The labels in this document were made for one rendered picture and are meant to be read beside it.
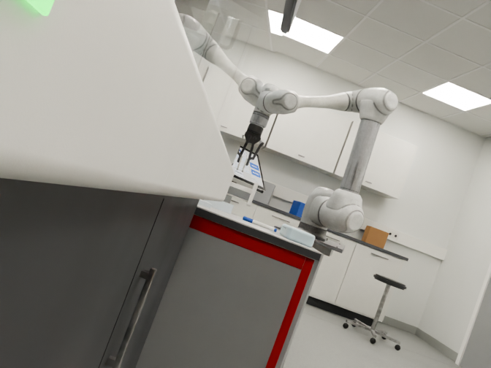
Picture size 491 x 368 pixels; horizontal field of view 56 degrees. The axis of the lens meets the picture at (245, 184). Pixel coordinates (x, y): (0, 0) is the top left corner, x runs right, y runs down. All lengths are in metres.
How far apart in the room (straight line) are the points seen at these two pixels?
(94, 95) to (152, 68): 0.06
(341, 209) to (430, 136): 4.41
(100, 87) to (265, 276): 1.37
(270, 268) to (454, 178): 5.40
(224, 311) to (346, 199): 1.03
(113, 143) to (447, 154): 6.56
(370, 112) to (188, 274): 1.30
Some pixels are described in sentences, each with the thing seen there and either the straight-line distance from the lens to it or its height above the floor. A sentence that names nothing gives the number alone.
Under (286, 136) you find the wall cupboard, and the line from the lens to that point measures 5.61.
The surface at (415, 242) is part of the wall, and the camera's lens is 6.48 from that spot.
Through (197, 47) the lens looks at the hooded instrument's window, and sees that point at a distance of 0.37.
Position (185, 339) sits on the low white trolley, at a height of 0.34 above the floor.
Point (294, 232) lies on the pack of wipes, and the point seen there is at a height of 0.79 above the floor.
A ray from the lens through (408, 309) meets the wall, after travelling 6.66.
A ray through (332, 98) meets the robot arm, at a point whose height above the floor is 1.50.
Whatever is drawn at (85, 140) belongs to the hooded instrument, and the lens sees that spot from 0.18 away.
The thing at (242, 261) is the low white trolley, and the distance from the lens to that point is 1.52.
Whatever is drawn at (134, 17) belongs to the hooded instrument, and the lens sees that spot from 0.19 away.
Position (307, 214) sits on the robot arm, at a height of 0.89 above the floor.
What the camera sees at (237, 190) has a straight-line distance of 2.09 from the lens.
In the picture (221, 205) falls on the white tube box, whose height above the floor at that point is 0.78.
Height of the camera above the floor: 0.82
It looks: 2 degrees up
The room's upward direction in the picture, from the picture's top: 21 degrees clockwise
